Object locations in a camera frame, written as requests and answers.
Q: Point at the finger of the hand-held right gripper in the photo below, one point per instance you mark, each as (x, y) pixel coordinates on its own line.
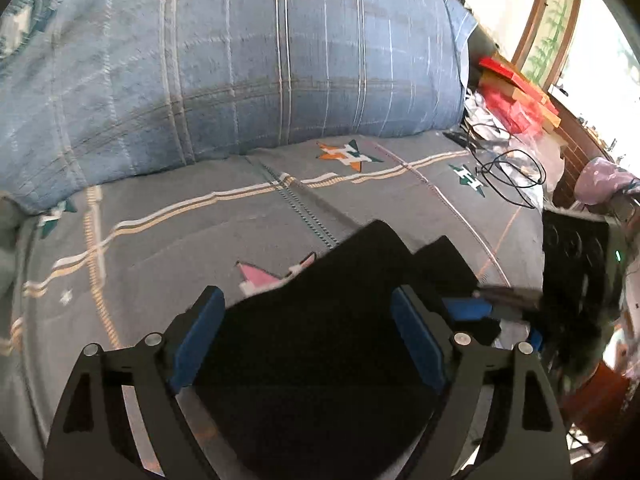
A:
(536, 342)
(465, 309)

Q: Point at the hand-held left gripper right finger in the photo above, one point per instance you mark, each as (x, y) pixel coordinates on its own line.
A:
(415, 340)

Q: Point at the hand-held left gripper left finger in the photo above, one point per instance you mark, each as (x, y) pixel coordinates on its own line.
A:
(197, 340)

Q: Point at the black pants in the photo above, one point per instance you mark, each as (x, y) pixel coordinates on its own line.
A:
(325, 360)

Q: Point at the orange-brown object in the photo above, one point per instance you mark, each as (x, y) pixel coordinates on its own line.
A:
(597, 400)

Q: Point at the grey printed bed sheet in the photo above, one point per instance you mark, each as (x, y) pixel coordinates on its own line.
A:
(175, 230)

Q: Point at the brown wooden headboard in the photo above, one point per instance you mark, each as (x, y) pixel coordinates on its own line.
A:
(575, 150)

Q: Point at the red plastic bag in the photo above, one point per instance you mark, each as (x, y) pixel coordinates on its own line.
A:
(515, 115)

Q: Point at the red flat box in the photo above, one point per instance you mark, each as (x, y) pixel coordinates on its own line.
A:
(502, 69)

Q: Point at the framed bamboo picture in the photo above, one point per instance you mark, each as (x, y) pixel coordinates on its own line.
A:
(547, 25)

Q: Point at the dark object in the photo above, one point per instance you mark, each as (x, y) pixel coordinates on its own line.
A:
(480, 40)

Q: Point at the blue plaid quilt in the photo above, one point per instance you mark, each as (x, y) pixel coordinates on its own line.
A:
(250, 60)

